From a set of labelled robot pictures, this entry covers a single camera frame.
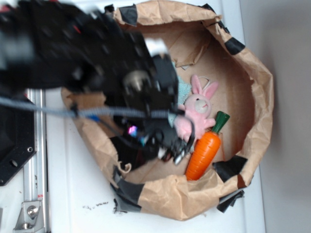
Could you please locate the metal corner bracket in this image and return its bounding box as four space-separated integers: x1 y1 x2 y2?
13 200 46 233

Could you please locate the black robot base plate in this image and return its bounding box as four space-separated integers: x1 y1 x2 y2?
0 106 36 186

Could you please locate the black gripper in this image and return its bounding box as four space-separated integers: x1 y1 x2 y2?
106 54 194 160

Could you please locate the light blue cloth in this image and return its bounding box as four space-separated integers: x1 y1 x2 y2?
166 76 195 154

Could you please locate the aluminium rail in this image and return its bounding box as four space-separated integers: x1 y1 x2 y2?
23 88 48 233

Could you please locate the black box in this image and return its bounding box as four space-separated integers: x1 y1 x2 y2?
110 136 159 170

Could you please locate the pink plush bunny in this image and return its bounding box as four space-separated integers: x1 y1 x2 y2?
173 75 218 142

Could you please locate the orange toy carrot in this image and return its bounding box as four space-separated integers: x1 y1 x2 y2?
185 111 230 181

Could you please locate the brown paper bag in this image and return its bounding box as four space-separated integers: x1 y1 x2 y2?
74 0 274 220

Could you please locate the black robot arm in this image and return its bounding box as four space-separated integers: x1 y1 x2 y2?
0 0 194 163

